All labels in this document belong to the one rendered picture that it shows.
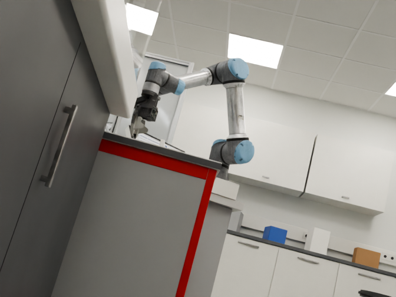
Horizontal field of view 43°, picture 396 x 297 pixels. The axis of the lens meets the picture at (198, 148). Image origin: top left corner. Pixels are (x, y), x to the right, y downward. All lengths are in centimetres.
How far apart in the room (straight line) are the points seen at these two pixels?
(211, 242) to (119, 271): 84
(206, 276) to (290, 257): 285
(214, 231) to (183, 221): 76
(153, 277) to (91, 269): 21
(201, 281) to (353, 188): 362
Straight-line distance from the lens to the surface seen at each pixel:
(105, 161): 185
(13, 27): 85
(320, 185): 584
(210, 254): 255
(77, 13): 113
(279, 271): 531
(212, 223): 255
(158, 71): 233
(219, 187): 253
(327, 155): 594
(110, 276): 181
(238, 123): 258
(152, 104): 228
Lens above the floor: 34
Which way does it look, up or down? 14 degrees up
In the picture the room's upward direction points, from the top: 15 degrees clockwise
